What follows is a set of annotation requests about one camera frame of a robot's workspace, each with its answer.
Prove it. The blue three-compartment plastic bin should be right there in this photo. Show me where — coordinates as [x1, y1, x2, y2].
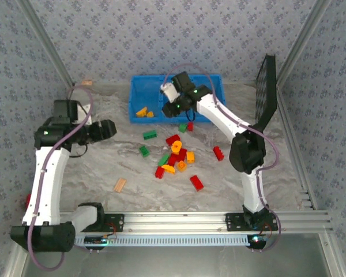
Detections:
[129, 74, 227, 124]

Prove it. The ridged wooden block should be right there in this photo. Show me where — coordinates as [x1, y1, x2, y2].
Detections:
[113, 178, 127, 193]

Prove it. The black grid panel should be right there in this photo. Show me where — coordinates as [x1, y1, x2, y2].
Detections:
[255, 54, 277, 135]

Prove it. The grey metal panel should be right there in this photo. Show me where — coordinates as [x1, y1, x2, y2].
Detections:
[20, 245, 334, 277]

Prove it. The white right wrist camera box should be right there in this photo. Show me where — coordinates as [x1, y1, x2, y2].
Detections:
[160, 83, 178, 102]

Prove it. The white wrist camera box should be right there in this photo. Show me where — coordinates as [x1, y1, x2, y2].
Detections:
[76, 103, 93, 125]
[160, 83, 178, 102]

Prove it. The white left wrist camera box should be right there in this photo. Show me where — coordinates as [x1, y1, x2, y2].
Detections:
[76, 103, 93, 125]

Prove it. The thin black left wrist cable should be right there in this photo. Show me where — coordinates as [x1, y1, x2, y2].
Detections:
[69, 143, 89, 159]

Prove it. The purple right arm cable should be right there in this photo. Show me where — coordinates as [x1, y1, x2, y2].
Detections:
[163, 63, 282, 252]

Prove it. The aluminium frame bar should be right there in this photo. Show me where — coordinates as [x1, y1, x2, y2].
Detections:
[18, 0, 76, 89]
[276, 0, 333, 86]
[319, 233, 345, 277]
[276, 83, 319, 210]
[5, 250, 27, 277]
[37, 83, 76, 211]

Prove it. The aluminium extrusion rail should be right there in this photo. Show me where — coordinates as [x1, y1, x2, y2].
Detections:
[59, 209, 334, 235]

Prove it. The slotted white cable duct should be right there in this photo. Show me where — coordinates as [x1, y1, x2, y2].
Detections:
[73, 234, 250, 248]

